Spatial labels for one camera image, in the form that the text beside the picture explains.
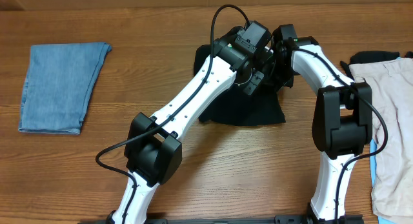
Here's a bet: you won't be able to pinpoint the black shorts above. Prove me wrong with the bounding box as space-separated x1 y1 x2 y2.
192 44 287 127

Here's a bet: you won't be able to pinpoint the blue denim garment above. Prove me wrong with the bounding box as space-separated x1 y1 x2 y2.
18 42 112 135

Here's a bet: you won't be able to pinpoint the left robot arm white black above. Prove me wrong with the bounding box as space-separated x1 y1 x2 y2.
106 21 271 223

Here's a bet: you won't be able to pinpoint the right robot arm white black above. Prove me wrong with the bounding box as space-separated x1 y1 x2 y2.
272 24 372 223

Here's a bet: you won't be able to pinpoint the black garment in pile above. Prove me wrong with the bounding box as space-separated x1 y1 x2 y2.
350 51 400 64

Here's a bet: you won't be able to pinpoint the beige shorts pile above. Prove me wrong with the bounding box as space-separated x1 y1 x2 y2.
349 58 412 223

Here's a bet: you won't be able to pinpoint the light blue garment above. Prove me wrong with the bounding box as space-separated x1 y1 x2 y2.
370 139 377 186

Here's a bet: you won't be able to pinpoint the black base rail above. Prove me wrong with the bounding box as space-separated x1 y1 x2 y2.
79 215 365 224

